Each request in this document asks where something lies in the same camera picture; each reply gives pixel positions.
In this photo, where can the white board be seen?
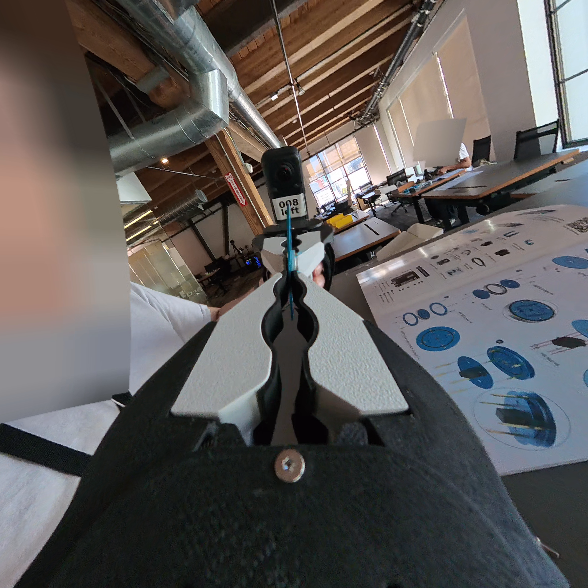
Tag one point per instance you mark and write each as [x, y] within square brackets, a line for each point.
[439, 142]

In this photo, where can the beige chair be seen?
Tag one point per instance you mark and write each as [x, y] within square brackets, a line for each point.
[409, 241]

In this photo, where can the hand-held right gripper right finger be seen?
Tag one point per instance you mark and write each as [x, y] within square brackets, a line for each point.
[354, 367]

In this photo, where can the black office chair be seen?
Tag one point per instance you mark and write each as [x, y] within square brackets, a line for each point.
[537, 140]

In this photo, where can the red arrow sign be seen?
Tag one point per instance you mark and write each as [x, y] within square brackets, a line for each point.
[236, 189]

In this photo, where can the window with roller blinds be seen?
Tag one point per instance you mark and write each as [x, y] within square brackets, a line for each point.
[441, 92]

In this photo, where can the grey desk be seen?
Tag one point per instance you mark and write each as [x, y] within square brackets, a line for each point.
[560, 514]

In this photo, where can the yellow box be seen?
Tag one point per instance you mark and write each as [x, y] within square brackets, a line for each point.
[340, 221]

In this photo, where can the large glass window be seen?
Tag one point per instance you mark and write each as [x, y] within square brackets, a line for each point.
[570, 64]

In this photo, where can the white shirt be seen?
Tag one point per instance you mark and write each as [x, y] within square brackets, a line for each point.
[37, 514]

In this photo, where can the brown wooden table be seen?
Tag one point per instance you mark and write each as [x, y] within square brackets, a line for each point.
[514, 179]
[367, 241]

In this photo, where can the wooden pillar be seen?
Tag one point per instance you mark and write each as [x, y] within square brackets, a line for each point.
[220, 147]

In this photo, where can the printed instruction booklet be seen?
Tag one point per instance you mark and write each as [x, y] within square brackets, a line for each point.
[514, 276]

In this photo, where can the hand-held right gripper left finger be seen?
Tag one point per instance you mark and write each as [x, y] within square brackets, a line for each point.
[225, 367]

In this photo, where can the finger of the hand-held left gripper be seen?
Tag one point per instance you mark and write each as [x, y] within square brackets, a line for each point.
[274, 257]
[312, 253]

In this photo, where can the small blue round plate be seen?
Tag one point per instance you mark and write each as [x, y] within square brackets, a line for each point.
[290, 257]

